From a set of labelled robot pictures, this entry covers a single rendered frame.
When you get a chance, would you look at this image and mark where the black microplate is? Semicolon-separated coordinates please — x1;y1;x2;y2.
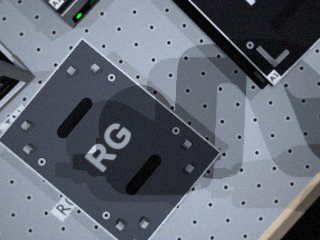
0;54;15;93
0;51;20;100

